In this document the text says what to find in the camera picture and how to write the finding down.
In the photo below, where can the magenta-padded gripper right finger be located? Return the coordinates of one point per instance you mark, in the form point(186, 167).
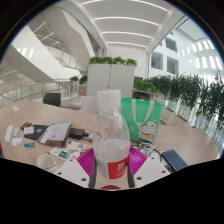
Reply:
point(150, 170)

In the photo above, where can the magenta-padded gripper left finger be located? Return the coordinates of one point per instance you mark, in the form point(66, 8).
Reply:
point(75, 171)

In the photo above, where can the clear plastic water bottle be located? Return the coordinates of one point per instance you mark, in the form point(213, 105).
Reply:
point(111, 146)

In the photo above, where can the colourful sticker sheet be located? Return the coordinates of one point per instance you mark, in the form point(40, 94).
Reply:
point(68, 151)

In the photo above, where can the black power adapter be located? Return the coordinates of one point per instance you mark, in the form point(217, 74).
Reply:
point(77, 133)

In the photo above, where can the white paper booklet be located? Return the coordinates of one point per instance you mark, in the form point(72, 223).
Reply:
point(56, 133)

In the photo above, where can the green cat-print tote bag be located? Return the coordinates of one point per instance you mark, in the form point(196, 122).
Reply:
point(143, 120)

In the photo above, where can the small teal box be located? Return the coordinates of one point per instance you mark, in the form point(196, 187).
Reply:
point(29, 144)

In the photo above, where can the black notebook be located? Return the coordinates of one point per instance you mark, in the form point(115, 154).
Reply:
point(33, 133)

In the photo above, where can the white computer mouse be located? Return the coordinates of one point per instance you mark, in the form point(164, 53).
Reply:
point(16, 142)

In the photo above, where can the black chair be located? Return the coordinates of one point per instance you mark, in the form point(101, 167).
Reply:
point(52, 99)

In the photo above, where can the white remote control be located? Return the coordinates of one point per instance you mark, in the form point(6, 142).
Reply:
point(8, 134)

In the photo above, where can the brown planter with green plants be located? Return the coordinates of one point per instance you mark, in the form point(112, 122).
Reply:
point(80, 86)

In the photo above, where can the row of green potted trees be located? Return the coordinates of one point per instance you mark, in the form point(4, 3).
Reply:
point(190, 93)

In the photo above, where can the white cabinet topped with plants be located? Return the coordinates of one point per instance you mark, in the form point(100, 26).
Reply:
point(110, 80)

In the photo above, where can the long ceiling light strips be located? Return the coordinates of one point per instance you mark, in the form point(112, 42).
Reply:
point(126, 20)

